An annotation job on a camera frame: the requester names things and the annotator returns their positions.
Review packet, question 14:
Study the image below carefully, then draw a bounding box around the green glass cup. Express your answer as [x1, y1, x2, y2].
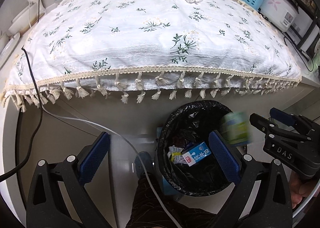
[312, 53, 320, 80]

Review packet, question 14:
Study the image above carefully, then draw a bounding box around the black lined trash bin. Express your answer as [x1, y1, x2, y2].
[157, 100, 231, 197]

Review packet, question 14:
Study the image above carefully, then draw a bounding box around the white cable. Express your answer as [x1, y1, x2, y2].
[42, 107, 183, 228]

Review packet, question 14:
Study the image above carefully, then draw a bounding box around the white floral tablecloth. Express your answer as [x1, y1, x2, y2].
[1, 0, 302, 110]

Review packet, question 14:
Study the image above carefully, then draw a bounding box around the green white carton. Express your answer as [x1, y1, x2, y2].
[221, 112, 249, 146]

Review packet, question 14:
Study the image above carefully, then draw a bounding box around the crumpled snack wrapper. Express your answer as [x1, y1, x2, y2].
[167, 146, 187, 164]

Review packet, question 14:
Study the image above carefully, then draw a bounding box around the rice cooker black cord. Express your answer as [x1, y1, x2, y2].
[283, 32, 315, 72]

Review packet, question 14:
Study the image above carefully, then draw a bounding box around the blue milk carton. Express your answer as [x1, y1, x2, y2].
[182, 142, 212, 166]

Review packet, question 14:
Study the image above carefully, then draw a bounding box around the microwave oven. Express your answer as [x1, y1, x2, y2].
[287, 0, 319, 58]

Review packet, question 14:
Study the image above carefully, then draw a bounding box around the black power cable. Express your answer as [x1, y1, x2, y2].
[0, 47, 43, 183]

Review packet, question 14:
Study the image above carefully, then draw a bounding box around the right hand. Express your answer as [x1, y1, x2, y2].
[289, 171, 317, 208]

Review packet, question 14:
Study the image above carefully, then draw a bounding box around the white rice cooker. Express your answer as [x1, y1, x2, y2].
[259, 0, 299, 32]

